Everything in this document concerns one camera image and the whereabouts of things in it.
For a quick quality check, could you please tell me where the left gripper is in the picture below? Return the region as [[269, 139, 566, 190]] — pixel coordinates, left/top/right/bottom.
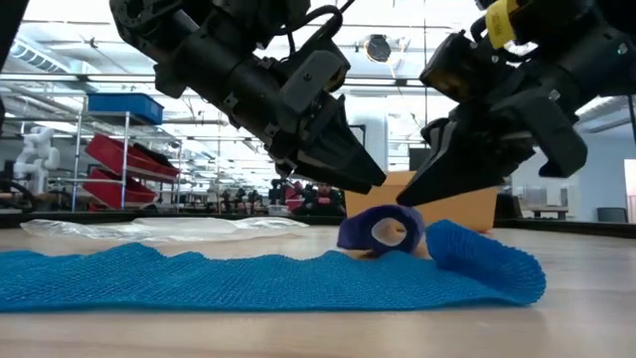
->
[[153, 29, 388, 196]]

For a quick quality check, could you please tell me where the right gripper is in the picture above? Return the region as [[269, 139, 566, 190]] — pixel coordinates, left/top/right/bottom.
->
[[396, 29, 590, 208]]

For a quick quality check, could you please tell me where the bright blue elastic bandage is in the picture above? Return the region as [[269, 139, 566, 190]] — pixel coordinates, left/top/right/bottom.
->
[[0, 219, 548, 313]]

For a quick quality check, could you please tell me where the clear plastic zip bag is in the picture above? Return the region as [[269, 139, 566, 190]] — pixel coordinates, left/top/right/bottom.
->
[[19, 216, 310, 244]]

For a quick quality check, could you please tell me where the person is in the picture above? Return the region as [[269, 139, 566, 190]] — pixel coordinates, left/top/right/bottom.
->
[[292, 181, 347, 218]]

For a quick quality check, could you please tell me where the yellow plastic bin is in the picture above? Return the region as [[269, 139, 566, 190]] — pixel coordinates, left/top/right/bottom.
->
[[344, 170, 499, 234]]

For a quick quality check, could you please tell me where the black chair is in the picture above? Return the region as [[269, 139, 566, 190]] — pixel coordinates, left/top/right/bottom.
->
[[496, 192, 523, 220]]

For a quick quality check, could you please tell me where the distant desk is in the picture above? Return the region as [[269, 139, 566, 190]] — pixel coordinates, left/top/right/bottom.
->
[[529, 206, 570, 221]]

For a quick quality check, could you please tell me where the distant dark chair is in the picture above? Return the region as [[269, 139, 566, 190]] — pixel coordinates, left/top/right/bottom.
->
[[595, 206, 630, 224]]

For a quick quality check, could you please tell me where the blue storage bin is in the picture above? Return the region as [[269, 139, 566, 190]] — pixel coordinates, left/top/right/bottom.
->
[[86, 91, 165, 126]]

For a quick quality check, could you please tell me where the red tilted storage bin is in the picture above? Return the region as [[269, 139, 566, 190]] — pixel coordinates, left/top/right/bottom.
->
[[81, 167, 159, 210], [82, 132, 181, 184]]

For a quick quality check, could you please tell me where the metal shelf rack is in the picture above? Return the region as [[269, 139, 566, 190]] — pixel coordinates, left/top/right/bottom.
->
[[47, 93, 185, 214]]

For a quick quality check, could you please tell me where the white robot figure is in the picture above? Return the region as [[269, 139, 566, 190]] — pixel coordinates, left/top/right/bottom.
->
[[12, 126, 62, 196]]

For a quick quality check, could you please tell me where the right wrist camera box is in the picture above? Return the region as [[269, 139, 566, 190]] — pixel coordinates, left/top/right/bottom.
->
[[419, 30, 481, 103]]

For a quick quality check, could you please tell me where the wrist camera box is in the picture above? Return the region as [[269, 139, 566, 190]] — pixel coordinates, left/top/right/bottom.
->
[[282, 48, 352, 116], [419, 30, 481, 103]]

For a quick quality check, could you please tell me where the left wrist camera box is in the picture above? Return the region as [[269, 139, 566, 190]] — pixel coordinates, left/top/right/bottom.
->
[[282, 48, 352, 116]]

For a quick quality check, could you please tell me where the hanging black cable reel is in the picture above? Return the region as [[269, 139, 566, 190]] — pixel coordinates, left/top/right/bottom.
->
[[362, 33, 394, 65]]

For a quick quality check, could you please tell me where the yellow cable tag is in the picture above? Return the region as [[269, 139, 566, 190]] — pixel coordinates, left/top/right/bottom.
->
[[484, 0, 521, 50]]

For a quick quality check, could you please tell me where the long black taut cable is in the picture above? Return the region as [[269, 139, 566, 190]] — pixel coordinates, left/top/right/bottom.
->
[[626, 93, 636, 145]]

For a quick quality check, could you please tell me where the black aluminium table frame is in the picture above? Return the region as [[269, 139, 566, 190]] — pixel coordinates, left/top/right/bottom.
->
[[0, 211, 636, 239]]

